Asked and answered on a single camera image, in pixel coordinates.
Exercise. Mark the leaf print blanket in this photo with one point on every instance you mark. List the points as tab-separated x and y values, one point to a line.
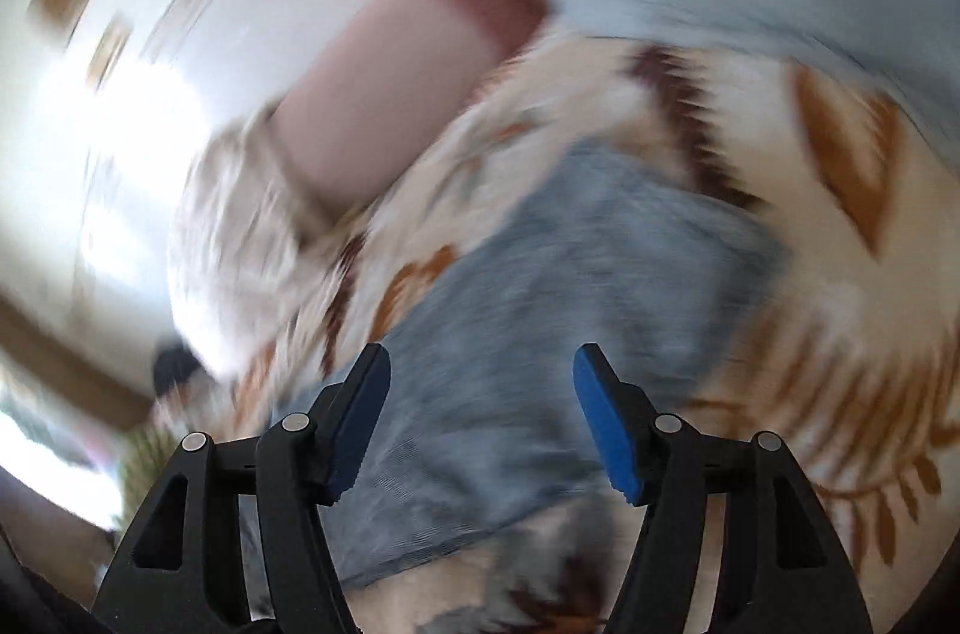
847	319

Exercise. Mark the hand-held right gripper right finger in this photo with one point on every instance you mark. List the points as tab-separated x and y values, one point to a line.
604	424

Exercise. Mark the white floral pillow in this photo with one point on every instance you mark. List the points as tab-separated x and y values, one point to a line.
225	259

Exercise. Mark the black cloth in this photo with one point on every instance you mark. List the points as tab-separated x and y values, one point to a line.
176	367

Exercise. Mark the pink bolster cushion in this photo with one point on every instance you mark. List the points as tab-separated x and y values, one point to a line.
390	79

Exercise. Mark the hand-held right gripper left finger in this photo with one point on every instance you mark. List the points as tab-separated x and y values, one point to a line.
360	424

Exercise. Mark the green patterned rolled quilt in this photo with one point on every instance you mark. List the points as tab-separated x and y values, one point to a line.
146	469

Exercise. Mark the beige wall switch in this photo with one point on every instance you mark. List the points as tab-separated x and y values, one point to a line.
109	50

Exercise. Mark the grey denim pants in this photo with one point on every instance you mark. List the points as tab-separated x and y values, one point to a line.
540	304

